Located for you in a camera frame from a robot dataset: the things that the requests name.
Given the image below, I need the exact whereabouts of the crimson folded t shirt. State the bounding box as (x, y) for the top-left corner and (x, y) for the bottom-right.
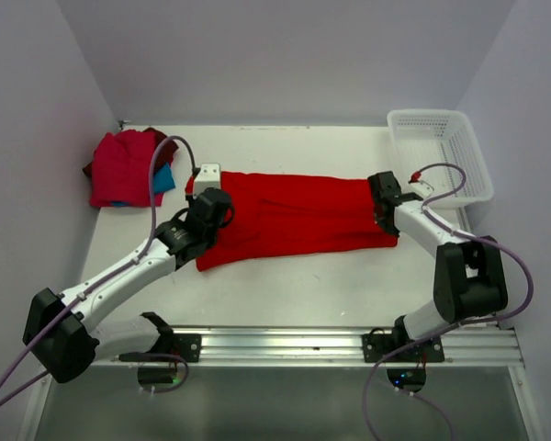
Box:
(89, 130), (155, 208)

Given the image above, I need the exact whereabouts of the black left base bracket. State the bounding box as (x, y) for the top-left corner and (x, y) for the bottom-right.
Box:
(146, 334), (202, 363)

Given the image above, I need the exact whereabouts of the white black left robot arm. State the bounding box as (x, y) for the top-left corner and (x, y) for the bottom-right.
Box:
(23, 188), (234, 383)

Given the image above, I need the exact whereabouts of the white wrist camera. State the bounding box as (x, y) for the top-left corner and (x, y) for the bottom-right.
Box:
(192, 163), (221, 198)
(406, 171), (434, 199)

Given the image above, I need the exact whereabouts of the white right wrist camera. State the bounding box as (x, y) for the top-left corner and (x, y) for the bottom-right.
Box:
(406, 171), (434, 199)

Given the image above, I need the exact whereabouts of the aluminium mounting rail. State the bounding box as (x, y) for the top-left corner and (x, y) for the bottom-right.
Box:
(40, 326), (524, 368)

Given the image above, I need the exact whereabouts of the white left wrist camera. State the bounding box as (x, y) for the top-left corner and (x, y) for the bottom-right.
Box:
(192, 163), (221, 198)

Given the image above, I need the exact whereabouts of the black base bracket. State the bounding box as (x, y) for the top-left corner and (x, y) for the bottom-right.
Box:
(146, 334), (202, 363)
(361, 328), (445, 363)

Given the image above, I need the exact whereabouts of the white plastic mesh basket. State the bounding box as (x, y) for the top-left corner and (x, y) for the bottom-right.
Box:
(387, 109), (494, 209)

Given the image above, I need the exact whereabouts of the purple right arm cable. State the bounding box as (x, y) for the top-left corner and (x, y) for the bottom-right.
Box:
(362, 163), (534, 441)

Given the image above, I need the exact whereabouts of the black right base bracket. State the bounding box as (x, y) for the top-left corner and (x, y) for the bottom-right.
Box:
(361, 328), (445, 363)

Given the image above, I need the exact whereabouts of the bright red t shirt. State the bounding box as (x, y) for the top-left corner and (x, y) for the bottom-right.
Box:
(196, 171), (398, 272)

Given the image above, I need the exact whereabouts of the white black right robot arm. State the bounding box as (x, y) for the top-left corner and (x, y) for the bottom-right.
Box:
(367, 171), (508, 352)

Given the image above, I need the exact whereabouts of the blue folded t shirt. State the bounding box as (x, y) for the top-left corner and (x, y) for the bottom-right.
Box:
(108, 164), (175, 208)

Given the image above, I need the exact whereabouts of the dark maroon folded t shirt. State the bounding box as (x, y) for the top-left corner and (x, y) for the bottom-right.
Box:
(82, 127), (178, 178)

